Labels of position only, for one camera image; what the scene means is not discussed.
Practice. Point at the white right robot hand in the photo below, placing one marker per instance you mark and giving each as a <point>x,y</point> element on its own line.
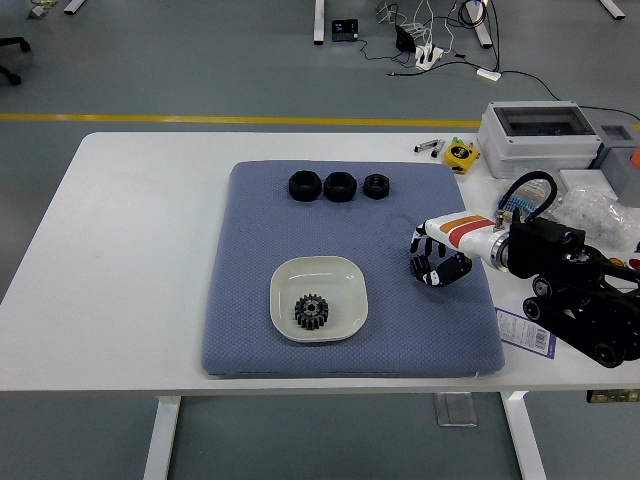
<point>465,232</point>

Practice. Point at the small black gear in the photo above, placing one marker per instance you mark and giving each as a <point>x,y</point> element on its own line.
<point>419,267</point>

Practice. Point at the large black gear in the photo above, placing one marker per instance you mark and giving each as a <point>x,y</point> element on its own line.
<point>310,311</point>

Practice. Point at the small black hex nut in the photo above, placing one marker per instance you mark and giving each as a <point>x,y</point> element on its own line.
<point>376,186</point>

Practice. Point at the white flat box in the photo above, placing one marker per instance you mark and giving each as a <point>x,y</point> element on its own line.
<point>580,179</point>

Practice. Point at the large black hex nut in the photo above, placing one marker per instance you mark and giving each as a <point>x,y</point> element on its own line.
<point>340,187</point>
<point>305,186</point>

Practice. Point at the grey box with orange part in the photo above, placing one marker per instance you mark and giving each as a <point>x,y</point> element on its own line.
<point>620,160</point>

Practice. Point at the yellow tape measure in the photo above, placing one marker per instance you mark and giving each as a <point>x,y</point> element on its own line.
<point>461,156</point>

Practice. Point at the clear bag of blue resistors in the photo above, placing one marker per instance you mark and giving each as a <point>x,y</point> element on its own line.
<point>532,195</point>

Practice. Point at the black and silver marker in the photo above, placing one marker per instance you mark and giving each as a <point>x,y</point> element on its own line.
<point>425,146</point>
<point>438,147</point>

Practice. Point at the purple label card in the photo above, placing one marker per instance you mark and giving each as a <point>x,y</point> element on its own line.
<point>525,332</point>

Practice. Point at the clear bag of white parts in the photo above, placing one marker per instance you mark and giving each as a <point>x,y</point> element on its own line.
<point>595,215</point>

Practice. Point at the white square plate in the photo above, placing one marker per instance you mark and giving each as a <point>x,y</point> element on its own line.
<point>345,290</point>

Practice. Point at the white power adapter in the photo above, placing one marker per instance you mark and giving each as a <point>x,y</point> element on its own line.
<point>488,74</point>

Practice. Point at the coloured push-button panel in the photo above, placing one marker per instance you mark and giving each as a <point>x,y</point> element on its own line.
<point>634,263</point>

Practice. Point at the white power strip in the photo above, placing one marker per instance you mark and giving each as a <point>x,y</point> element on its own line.
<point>429,56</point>

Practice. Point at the black power adapter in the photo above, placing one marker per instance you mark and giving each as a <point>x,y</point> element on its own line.
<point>405,39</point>

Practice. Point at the white desk leg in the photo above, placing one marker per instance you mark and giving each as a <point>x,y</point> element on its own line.
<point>612,7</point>
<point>482,30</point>
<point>319,22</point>
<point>75,5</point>

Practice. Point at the blue-grey padded mat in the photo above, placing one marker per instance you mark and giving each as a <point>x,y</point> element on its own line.
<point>250,225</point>

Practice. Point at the white table leg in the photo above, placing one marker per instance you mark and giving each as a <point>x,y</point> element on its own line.
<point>525,440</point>
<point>162,440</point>

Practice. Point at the black handheld device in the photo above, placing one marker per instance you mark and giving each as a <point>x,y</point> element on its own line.
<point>345,30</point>

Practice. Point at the small metal piece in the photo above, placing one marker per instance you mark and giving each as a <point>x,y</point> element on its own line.
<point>37,11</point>

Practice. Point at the black office chair base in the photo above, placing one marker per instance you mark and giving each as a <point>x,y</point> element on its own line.
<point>12,44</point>

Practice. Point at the grey electrical enclosure box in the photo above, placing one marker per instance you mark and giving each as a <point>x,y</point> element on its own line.
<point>530,145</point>

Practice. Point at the clear plastic floor bracket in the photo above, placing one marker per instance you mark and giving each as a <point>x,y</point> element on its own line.
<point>455,410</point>

